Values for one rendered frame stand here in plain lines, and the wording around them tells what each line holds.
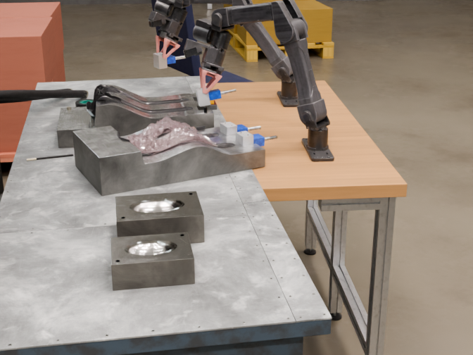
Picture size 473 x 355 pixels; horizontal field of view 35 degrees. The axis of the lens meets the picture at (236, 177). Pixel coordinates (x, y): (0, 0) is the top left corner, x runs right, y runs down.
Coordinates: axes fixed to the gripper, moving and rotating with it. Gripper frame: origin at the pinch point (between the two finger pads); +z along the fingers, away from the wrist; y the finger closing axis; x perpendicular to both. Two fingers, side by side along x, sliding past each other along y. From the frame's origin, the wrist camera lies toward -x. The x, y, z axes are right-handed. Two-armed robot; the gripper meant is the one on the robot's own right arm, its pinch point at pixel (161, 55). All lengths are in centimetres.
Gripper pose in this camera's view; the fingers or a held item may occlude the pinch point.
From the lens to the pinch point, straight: 300.8
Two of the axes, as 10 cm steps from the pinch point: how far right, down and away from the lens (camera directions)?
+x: 7.5, 2.7, 6.1
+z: -4.0, 9.1, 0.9
